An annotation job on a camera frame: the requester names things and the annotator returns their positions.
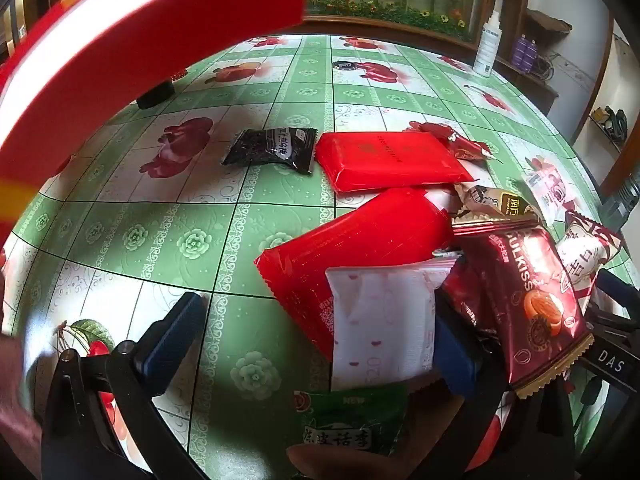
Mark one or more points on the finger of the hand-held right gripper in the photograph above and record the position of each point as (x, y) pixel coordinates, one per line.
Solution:
(617, 290)

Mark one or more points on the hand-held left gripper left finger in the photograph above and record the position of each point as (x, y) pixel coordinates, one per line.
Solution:
(170, 340)

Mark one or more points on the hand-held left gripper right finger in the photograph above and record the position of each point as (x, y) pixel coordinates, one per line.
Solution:
(452, 355)

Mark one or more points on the white red patterned packet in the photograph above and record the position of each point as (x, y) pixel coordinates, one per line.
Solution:
(590, 255)

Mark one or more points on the dark chocolate snack packet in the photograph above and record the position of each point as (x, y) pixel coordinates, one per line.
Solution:
(465, 300)

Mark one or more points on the white pink hearts packet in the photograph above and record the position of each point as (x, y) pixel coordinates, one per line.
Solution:
(380, 320)

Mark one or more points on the dark red cookie packet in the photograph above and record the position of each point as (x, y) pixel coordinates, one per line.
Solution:
(530, 300)

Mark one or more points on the white packet red rings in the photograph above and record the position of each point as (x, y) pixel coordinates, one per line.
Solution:
(552, 187)

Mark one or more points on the green snack packet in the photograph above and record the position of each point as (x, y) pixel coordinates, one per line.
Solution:
(350, 420)

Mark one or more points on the red snack packet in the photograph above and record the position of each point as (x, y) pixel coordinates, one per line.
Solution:
(350, 250)
(390, 160)

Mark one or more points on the brown white snack packet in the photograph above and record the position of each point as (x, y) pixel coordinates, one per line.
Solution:
(480, 197)

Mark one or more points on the small red candy packet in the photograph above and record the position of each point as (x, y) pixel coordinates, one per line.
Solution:
(465, 145)

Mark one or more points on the black snack packet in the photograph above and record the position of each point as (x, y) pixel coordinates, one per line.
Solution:
(270, 149)

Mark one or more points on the red white gift box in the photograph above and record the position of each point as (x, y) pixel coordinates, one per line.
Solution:
(125, 20)

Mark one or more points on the green floral tablecloth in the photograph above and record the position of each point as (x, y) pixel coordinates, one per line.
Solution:
(200, 220)

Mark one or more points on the person's pink clothing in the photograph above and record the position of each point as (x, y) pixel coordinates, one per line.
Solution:
(15, 410)

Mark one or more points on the large black container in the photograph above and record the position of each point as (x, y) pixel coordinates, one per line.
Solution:
(155, 95)

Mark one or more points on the white spray bottle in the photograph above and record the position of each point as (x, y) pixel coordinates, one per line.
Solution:
(487, 45)

